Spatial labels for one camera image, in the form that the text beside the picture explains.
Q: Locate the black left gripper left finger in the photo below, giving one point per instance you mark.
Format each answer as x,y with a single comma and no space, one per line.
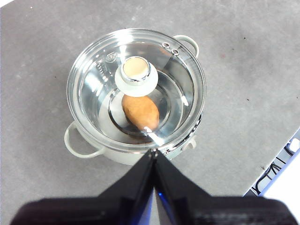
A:
138,182

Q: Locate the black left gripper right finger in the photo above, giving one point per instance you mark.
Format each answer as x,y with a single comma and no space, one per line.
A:
173,185

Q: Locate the brown potato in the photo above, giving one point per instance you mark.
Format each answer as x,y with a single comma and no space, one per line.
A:
140,110

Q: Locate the glass lid with green knob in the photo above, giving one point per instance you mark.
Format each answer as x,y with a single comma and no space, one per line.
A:
136,70

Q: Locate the pale green electric cooking pot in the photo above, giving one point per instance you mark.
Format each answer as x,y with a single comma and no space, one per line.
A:
117,158

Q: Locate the white power adapter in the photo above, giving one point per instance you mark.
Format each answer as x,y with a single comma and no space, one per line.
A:
295,144

